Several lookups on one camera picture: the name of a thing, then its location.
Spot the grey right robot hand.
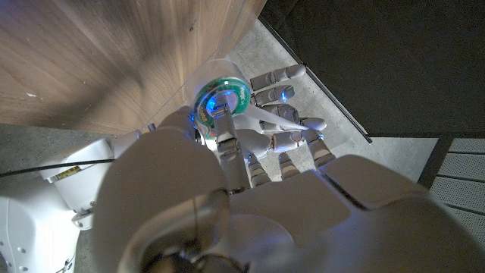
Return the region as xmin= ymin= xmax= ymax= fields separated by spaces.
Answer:
xmin=233 ymin=63 xmax=329 ymax=160

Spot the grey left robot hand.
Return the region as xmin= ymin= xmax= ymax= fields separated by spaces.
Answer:
xmin=92 ymin=104 xmax=485 ymax=273

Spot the black fabric curtain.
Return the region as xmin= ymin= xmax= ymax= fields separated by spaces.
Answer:
xmin=259 ymin=0 xmax=485 ymax=140

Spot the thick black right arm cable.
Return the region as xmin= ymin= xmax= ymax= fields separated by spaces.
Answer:
xmin=0 ymin=158 xmax=114 ymax=179

